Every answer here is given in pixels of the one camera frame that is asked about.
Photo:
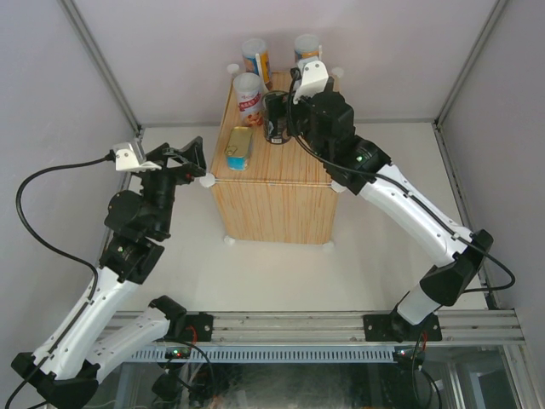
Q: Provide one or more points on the dark blue round can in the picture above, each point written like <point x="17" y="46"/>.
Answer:
<point x="275" y="117"/>

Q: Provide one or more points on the blue can with spoon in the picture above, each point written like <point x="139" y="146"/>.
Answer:
<point x="256" y="60"/>

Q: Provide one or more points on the white red label can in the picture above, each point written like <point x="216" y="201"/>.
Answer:
<point x="248" y="90"/>

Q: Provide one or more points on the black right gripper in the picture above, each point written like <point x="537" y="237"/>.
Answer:
<point x="295" y="108"/>

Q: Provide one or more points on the wooden cabinet box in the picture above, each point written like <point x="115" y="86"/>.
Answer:
<point x="283" y="195"/>

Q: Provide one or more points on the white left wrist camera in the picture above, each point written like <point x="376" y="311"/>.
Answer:
<point x="130" y="157"/>

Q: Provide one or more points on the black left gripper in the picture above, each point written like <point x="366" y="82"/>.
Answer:
<point x="188" y="170"/>

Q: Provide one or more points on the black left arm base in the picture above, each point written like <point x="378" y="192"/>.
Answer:
<point x="183" y="326"/>

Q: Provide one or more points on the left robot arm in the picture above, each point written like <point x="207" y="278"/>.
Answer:
<point x="68" y="368"/>

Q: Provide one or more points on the aluminium mounting rail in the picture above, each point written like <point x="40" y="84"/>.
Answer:
<point x="465" y="327"/>

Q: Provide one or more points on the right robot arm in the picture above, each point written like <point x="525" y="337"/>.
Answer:
<point x="323" y="126"/>

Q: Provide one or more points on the grey slotted cable duct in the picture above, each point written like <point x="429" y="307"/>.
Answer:
<point x="265" y="354"/>

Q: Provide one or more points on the gold rectangular tin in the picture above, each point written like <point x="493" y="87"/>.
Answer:
<point x="239" y="148"/>

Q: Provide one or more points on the blue yellow can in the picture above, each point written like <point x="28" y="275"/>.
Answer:
<point x="307" y="46"/>

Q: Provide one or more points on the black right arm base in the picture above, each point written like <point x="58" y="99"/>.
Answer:
<point x="391" y="327"/>

